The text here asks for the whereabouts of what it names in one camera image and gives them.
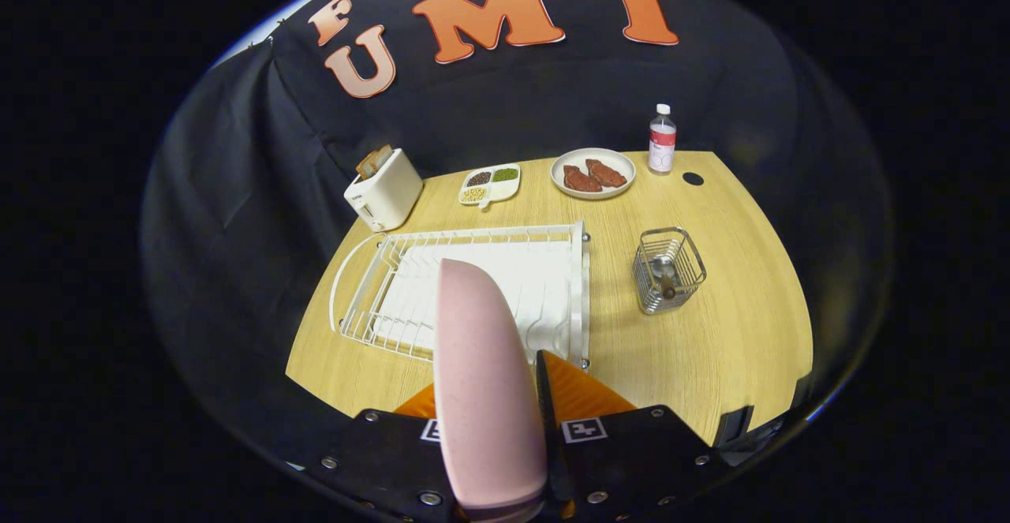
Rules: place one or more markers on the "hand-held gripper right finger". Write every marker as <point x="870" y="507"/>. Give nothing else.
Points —
<point x="554" y="460"/>

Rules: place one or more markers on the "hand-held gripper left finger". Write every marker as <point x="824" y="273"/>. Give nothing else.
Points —
<point x="387" y="460"/>

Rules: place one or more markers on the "pink plate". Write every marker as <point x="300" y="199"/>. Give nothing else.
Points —
<point x="489" y="397"/>

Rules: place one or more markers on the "white divided dish with beans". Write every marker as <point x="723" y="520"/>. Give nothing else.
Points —
<point x="505" y="188"/>

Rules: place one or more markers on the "white round plate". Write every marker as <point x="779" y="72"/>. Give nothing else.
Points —
<point x="562" y="180"/>

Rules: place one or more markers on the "white toaster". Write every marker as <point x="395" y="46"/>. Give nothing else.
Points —
<point x="387" y="196"/>

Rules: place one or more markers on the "brown meat slice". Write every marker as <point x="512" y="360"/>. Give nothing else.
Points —
<point x="581" y="180"/>
<point x="606" y="173"/>

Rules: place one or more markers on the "toast slices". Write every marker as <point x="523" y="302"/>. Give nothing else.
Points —
<point x="371" y="162"/>

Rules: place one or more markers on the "black table grommet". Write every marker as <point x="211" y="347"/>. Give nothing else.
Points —
<point x="693" y="179"/>

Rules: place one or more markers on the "clear bottle with red label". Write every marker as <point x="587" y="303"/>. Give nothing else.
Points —
<point x="662" y="144"/>

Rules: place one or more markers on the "black backdrop cloth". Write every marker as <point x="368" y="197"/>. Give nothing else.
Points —
<point x="513" y="105"/>

